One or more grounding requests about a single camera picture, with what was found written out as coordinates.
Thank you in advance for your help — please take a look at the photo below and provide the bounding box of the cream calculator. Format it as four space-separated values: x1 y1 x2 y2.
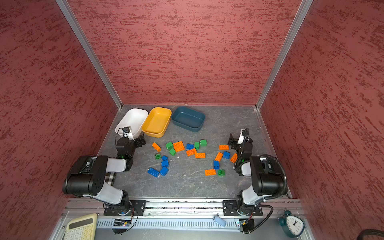
64 213 98 240

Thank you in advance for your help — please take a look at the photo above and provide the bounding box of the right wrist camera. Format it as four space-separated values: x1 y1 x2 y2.
237 128 249 145

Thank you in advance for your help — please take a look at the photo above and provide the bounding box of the orange lego brick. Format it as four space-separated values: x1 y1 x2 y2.
230 153 238 164
219 145 230 151
152 143 161 152
215 152 223 162
195 153 206 159
205 169 217 176
186 148 197 157

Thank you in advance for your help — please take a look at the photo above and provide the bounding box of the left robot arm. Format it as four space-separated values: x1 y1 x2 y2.
62 134 146 216

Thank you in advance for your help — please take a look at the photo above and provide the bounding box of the teal alarm clock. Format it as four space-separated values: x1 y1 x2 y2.
279 210 306 238

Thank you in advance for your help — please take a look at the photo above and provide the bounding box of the large orange lego plate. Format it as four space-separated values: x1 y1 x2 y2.
173 141 185 152

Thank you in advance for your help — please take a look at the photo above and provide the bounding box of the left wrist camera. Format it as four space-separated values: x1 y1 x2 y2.
122 126 135 140

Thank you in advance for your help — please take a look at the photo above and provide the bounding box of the white plastic bin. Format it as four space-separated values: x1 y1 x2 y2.
115 109 149 139

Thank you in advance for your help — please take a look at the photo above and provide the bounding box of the green hollow lego brick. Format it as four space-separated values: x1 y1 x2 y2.
155 153 162 160
217 169 226 177

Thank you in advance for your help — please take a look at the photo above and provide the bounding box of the small blue cylinder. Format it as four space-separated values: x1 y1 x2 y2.
213 215 227 227

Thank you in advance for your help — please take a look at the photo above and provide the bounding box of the yellow plastic bin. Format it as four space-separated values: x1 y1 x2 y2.
142 107 172 138

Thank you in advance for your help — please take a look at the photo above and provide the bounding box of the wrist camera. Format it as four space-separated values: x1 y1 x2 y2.
122 126 135 140
237 128 249 145

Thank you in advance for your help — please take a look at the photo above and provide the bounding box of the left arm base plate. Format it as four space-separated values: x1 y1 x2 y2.
104 200 147 217

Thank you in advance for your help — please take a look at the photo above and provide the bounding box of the blue long lego brick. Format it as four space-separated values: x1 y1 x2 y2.
147 168 160 178

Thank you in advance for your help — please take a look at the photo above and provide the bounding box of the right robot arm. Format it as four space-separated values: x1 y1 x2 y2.
228 129 288 216

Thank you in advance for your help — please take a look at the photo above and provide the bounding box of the teal plastic bin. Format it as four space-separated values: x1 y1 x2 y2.
171 106 206 132

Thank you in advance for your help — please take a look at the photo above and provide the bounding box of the plaid pouch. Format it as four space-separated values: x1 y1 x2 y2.
105 172 116 186

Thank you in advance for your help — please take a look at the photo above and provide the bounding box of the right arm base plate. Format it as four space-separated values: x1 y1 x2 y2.
222 200 263 217

